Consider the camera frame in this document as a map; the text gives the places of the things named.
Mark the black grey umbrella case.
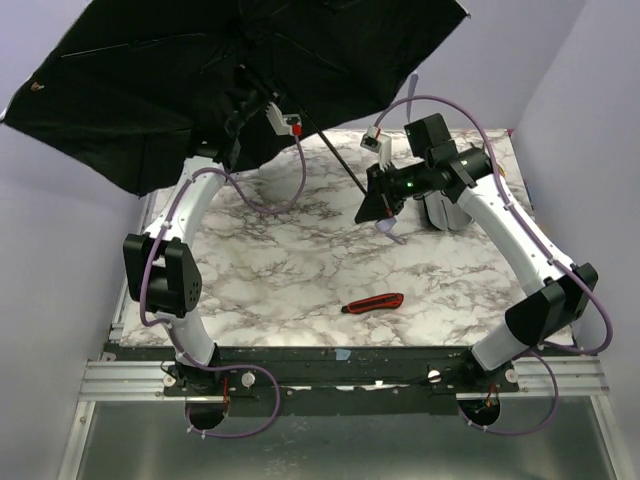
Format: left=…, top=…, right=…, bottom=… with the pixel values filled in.
left=419, top=192, right=474, bottom=232

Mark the red black utility knife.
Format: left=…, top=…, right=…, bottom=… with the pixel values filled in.
left=341, top=293, right=404, bottom=315

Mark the lavender umbrella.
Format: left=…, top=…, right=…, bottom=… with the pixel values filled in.
left=2, top=1, right=467, bottom=196

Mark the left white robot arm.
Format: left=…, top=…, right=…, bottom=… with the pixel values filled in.
left=123, top=88, right=275, bottom=371

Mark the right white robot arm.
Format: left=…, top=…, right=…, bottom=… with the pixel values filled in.
left=355, top=114, right=598, bottom=376

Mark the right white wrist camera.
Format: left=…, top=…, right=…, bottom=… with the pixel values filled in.
left=360, top=125, right=394, bottom=170

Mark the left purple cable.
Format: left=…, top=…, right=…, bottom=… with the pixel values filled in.
left=139, top=132, right=307, bottom=441

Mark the purple cable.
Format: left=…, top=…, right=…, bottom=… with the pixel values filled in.
left=139, top=132, right=307, bottom=441
left=374, top=94, right=615, bottom=436

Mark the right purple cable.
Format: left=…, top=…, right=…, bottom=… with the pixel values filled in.
left=374, top=94, right=615, bottom=436

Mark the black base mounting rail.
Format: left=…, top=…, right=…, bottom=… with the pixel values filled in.
left=164, top=347, right=519, bottom=417

